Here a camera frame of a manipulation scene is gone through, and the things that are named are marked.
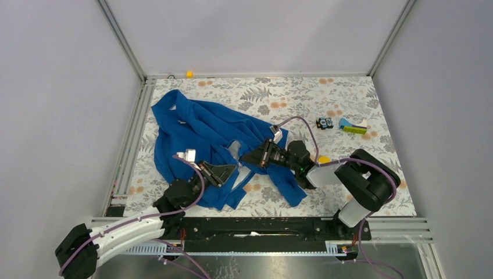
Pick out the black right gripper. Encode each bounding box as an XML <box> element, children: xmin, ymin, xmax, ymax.
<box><xmin>240</xmin><ymin>138</ymin><xmax>299</xmax><ymax>171</ymax></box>

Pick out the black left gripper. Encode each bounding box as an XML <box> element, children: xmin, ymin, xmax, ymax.
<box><xmin>184</xmin><ymin>160</ymin><xmax>237</xmax><ymax>208</ymax></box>

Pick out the blue zip-up jacket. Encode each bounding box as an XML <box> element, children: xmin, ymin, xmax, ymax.
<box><xmin>151</xmin><ymin>90</ymin><xmax>306</xmax><ymax>210</ymax></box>

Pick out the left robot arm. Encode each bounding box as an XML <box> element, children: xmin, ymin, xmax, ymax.
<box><xmin>55</xmin><ymin>160</ymin><xmax>237</xmax><ymax>278</ymax></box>

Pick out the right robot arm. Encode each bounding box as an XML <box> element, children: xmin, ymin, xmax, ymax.
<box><xmin>240</xmin><ymin>139</ymin><xmax>401</xmax><ymax>239</ymax></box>

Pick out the yellow round disc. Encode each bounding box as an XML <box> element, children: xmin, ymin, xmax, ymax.
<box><xmin>318</xmin><ymin>156</ymin><xmax>331</xmax><ymax>164</ymax></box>

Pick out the small black blue toy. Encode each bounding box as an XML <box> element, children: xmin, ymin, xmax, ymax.
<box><xmin>316</xmin><ymin>117</ymin><xmax>334</xmax><ymax>130</ymax></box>

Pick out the floral table mat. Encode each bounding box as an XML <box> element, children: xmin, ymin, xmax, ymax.
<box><xmin>125</xmin><ymin>76</ymin><xmax>417</xmax><ymax>219</ymax></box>

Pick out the green blue toy block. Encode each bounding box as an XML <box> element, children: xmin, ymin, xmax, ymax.
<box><xmin>338</xmin><ymin>118</ymin><xmax>367</xmax><ymax>134</ymax></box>

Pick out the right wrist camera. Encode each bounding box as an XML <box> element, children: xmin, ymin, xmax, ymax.
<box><xmin>270</xmin><ymin>124</ymin><xmax>283</xmax><ymax>144</ymax></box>

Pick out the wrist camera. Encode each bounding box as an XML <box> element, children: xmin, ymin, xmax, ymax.
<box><xmin>176</xmin><ymin>149</ymin><xmax>196</xmax><ymax>163</ymax></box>
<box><xmin>270</xmin><ymin>124</ymin><xmax>283</xmax><ymax>144</ymax></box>

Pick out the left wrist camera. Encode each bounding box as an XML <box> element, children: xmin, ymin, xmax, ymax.
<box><xmin>176</xmin><ymin>149</ymin><xmax>196</xmax><ymax>163</ymax></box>

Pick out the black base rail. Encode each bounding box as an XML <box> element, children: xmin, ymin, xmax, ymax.
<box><xmin>161</xmin><ymin>217</ymin><xmax>371</xmax><ymax>254</ymax></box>

